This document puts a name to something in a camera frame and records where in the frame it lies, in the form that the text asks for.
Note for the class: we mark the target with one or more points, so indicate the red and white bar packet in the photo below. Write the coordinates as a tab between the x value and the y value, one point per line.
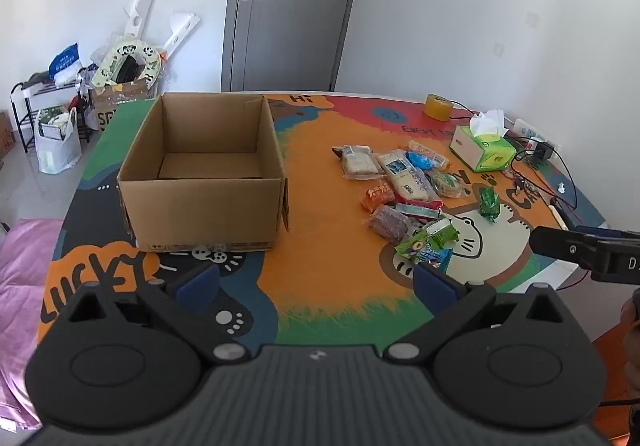
420	211

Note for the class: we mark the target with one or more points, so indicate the clear cake packet with barcode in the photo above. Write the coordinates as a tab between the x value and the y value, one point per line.
357	162

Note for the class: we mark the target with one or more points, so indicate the person's right hand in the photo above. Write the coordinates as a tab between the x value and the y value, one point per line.
631	307

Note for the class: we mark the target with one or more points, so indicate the round green snack packet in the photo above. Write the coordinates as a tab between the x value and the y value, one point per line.
447	183

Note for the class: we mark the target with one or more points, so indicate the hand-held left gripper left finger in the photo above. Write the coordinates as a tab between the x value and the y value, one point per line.
197	283

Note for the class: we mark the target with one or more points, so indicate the short white plastic board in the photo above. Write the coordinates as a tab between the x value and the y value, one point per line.
180	31

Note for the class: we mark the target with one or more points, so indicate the orange snack packet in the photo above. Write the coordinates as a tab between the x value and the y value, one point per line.
377	196

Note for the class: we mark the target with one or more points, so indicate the yellow tape roll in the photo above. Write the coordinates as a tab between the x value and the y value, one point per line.
437	107

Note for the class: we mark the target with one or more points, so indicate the black power adapter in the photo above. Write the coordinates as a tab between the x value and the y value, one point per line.
543	151

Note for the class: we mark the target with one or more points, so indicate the blue snack packet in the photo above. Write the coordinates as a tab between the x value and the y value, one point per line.
420	160

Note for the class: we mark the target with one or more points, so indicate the dark brown snack packet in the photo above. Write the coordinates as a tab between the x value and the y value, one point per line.
392	222

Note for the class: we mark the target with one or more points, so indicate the small green candy wrapper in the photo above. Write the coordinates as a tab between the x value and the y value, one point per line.
489	205

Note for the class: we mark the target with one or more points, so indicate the white plastic bag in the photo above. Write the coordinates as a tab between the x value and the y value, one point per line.
57	151

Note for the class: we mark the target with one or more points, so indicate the bunch of keys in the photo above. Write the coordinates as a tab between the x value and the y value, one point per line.
522	184

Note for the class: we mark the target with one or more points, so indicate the colourful printed table mat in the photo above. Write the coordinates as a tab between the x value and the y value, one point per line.
325	236

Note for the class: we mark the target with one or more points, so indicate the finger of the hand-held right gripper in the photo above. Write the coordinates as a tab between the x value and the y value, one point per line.
560	243
610	232

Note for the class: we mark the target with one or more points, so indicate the grey door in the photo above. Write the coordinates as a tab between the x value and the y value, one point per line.
295	26

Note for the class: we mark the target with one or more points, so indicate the white cake packet blue picture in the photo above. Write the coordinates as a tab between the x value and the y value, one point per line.
407	178

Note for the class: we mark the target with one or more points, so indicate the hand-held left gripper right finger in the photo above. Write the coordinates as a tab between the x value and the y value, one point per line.
430	283

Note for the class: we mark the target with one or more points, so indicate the printed cardboard box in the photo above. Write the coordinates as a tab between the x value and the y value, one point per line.
125	96

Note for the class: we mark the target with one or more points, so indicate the beige stick tool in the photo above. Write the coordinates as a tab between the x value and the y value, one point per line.
560	216

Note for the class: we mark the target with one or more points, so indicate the white power strip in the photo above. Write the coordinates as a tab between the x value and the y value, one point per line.
525	127

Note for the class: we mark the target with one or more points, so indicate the small blue printed packet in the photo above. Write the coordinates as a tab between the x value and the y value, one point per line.
437	260

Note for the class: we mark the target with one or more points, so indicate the blue plastic bag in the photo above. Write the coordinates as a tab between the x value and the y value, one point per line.
65	60

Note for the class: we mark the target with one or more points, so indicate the pink blanket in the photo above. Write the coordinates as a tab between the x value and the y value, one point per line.
22	276

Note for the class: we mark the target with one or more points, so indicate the green drink carton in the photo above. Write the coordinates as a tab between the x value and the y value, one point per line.
430	236

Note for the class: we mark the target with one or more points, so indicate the green tissue box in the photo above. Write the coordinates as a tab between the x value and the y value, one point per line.
480	149

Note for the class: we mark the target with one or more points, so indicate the black shoe rack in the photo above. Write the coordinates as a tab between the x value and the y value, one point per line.
22	96

